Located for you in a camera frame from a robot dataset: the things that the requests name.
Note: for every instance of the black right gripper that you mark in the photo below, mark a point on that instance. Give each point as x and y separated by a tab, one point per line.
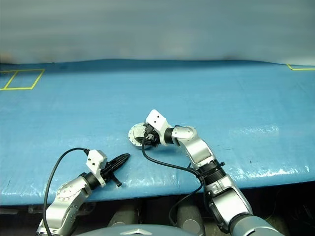
152	138

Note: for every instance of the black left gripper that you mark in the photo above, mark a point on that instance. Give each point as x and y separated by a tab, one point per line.
109	170

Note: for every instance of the round motor housing lid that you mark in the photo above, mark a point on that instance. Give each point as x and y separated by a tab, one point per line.
136	132

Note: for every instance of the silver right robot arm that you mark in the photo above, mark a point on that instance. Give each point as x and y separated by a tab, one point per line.
199	152

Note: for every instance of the blue plastic table cover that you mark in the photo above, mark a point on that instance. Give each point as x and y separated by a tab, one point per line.
157	93

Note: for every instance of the grey rounded cylinder under table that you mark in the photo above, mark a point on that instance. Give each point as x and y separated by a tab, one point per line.
124	215
190	217

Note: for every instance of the grey robot torso with emblem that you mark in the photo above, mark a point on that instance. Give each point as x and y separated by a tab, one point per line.
142	231

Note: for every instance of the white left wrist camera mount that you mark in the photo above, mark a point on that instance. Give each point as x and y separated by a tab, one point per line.
96	159

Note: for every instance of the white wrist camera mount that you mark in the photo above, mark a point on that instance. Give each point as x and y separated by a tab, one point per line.
96	159
158	121

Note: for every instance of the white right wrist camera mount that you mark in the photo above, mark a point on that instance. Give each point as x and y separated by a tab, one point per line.
158	121

